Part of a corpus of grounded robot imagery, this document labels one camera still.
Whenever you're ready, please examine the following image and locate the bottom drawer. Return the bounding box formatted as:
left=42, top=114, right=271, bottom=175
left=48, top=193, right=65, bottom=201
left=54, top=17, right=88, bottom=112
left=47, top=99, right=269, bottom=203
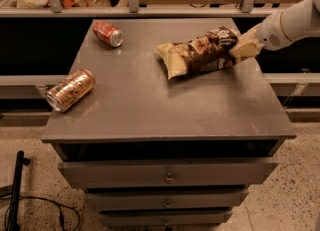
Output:
left=99, top=210, right=232, bottom=227

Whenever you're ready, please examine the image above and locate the red coke can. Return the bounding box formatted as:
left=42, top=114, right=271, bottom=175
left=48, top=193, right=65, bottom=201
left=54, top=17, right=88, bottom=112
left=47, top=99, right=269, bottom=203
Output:
left=93, top=20, right=124, bottom=48

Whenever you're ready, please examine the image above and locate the orange brown soda can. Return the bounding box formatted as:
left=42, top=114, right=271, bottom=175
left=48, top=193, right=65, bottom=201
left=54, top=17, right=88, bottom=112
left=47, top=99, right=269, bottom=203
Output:
left=45, top=68, right=95, bottom=112

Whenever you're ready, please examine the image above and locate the black floor stand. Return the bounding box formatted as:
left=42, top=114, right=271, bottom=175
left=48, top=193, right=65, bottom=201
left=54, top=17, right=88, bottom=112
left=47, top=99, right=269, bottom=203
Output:
left=0, top=151, right=30, bottom=231

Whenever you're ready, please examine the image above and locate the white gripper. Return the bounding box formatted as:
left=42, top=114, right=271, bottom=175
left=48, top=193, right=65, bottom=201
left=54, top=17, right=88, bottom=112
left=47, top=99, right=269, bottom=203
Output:
left=229, top=11, right=293, bottom=63

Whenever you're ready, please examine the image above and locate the black cable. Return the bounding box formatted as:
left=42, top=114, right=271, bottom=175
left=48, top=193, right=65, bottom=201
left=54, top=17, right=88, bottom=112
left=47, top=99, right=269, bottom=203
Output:
left=0, top=195, right=82, bottom=231

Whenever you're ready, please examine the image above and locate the brown chip bag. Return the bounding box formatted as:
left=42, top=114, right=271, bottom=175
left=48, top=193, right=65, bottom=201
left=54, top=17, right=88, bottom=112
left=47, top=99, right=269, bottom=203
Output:
left=154, top=26, right=238, bottom=79

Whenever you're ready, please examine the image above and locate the grey metal railing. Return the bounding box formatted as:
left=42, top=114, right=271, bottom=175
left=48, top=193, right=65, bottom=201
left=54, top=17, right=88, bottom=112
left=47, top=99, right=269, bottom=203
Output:
left=0, top=0, right=298, bottom=17

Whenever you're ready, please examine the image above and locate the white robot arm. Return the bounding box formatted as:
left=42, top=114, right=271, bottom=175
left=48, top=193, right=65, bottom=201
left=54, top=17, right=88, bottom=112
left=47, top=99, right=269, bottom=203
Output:
left=229, top=0, right=320, bottom=62

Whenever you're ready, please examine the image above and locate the top drawer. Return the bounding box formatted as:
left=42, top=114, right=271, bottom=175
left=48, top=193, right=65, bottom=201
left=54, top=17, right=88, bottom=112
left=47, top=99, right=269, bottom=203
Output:
left=59, top=157, right=278, bottom=189

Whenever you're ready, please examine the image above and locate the middle drawer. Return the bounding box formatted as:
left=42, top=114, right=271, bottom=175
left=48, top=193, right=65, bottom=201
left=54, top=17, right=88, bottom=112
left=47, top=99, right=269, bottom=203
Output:
left=85, top=189, right=248, bottom=211

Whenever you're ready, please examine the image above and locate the grey drawer cabinet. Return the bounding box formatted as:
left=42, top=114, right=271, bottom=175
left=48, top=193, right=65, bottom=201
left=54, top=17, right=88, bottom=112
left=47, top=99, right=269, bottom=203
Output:
left=43, top=19, right=295, bottom=216

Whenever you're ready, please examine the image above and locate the drawer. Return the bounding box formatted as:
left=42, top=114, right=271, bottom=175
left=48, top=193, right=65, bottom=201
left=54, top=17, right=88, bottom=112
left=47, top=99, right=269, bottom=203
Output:
left=99, top=210, right=232, bottom=227
left=85, top=189, right=248, bottom=211
left=59, top=157, right=278, bottom=189

